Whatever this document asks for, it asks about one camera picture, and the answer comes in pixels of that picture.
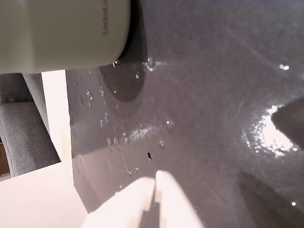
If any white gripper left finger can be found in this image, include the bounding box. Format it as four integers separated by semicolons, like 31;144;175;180
80;177;157;228

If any grey fabric sofa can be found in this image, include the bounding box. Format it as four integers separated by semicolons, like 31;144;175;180
0;72;62;178

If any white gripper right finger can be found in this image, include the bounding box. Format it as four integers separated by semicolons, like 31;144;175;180
154;170;205;228

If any grey glossy table mat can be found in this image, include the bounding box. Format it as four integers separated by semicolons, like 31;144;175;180
65;0;304;228

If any white cup with grey lettering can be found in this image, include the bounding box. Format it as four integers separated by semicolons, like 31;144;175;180
0;0;132;75

